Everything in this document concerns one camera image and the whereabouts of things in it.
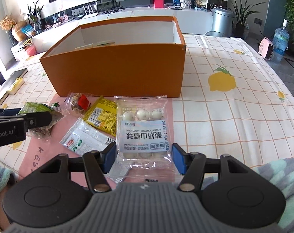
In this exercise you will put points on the white ball candy pack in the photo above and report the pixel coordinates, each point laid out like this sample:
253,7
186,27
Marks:
143,138

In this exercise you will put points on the silver trash can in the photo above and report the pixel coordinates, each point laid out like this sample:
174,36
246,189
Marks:
223,21

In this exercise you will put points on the dried yellow flowers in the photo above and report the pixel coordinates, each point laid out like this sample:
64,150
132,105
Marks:
7,23

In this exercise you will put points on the gold vase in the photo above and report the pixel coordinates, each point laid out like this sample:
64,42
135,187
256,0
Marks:
17,31

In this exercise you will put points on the glass vase plant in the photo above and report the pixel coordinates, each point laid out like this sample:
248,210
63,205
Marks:
34,14

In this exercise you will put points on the pink small heater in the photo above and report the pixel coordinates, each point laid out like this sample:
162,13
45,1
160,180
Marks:
266,48

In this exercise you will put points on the blue water bottle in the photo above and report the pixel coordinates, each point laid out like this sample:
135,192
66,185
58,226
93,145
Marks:
280,42

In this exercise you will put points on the orange cardboard box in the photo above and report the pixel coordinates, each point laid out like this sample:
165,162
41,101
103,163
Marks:
124,59

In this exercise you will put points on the white wifi router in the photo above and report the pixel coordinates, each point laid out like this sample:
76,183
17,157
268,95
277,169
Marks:
90,10

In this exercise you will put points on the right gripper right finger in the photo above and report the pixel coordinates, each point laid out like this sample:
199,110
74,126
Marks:
190,166

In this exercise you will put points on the yellow snack packet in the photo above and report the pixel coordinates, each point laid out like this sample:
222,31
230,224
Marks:
103,116

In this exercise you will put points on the grey triangular snack packet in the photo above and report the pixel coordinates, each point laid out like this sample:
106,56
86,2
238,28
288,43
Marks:
41,132

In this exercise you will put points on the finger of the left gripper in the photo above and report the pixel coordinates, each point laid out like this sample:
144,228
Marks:
9,111

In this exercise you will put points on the clear red pastry packet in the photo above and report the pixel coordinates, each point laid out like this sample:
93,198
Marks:
77,104

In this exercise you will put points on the yellow tissue pack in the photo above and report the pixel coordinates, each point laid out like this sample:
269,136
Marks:
15,86

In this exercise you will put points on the green snack packet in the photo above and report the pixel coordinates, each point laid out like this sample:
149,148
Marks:
33,107

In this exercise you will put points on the red box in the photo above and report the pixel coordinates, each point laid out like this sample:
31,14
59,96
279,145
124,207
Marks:
158,4

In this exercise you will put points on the pink table mat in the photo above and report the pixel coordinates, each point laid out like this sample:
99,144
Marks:
40,151

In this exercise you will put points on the white clear snack packet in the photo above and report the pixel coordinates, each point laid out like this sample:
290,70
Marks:
82,138

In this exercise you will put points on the pink storage box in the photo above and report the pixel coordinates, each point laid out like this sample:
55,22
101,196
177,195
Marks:
30,50

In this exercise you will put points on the potted green plant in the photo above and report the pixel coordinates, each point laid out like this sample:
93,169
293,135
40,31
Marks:
242,10

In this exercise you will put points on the lemon print tablecloth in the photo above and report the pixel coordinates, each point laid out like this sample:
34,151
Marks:
232,102

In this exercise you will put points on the white tv console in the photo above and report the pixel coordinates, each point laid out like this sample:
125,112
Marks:
197,22

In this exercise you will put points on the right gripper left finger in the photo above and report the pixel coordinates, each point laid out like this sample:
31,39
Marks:
96,165

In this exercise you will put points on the small green candy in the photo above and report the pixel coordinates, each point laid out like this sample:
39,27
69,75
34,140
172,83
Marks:
55,105

